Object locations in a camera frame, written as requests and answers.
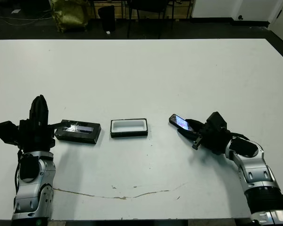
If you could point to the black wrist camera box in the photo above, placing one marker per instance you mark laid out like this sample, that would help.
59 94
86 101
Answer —
4 131
216 121

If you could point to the black box lid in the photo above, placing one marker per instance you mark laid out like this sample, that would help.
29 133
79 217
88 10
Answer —
80 135

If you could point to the white paper sheet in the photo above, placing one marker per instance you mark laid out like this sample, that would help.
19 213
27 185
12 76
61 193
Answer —
15 11

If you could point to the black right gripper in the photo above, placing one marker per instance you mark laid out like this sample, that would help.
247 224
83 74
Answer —
213 141

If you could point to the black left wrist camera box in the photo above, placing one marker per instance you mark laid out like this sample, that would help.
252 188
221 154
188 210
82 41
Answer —
4 131

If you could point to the black box base white insert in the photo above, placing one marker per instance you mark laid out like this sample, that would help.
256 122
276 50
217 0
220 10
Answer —
129 134

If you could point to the yellow-green plastic bag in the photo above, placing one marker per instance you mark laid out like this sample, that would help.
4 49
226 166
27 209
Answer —
68 14

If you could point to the black mesh chair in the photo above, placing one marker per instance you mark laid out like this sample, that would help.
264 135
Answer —
148 3

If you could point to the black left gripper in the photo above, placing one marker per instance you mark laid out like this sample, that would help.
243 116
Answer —
36 136

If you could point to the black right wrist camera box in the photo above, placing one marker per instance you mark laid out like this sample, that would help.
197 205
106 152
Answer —
216 121

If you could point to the light plywood crate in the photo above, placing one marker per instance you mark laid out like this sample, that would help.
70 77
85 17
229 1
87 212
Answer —
120 11
181 9

